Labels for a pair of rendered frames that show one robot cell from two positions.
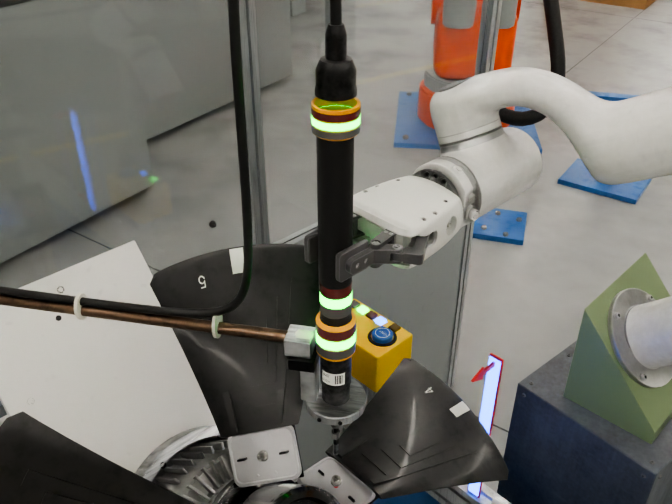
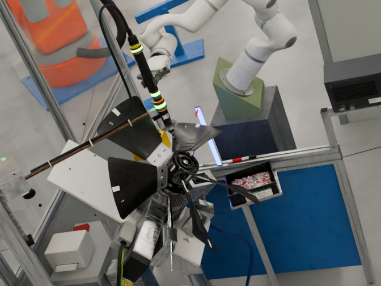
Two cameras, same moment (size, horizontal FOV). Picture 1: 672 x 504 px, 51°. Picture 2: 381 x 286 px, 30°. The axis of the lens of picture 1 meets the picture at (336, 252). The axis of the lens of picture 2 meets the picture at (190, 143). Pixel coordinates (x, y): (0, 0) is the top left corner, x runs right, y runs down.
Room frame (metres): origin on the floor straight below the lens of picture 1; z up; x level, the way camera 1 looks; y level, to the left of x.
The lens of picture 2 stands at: (-1.64, 0.87, 2.68)
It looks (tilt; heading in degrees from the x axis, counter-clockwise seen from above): 31 degrees down; 337
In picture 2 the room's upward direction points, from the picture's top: 22 degrees counter-clockwise
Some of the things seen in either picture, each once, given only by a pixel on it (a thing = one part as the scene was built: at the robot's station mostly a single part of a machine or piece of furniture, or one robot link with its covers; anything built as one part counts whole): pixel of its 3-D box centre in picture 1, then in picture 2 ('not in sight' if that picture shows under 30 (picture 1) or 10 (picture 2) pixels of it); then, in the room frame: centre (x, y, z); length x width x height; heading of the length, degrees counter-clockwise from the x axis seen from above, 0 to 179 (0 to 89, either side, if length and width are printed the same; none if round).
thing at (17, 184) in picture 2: not in sight; (12, 185); (0.70, 0.61, 1.43); 0.10 x 0.07 x 0.08; 79
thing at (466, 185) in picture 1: (444, 196); (160, 58); (0.70, -0.12, 1.54); 0.09 x 0.03 x 0.08; 44
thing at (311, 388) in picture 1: (327, 371); (163, 117); (0.58, 0.01, 1.38); 0.09 x 0.07 x 0.10; 79
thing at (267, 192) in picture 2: not in sight; (251, 184); (0.59, -0.26, 0.84); 0.22 x 0.17 x 0.07; 59
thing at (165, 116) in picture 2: (335, 256); (150, 82); (0.58, 0.00, 1.54); 0.04 x 0.04 x 0.46
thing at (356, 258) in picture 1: (370, 260); (159, 77); (0.57, -0.03, 1.54); 0.07 x 0.03 x 0.03; 134
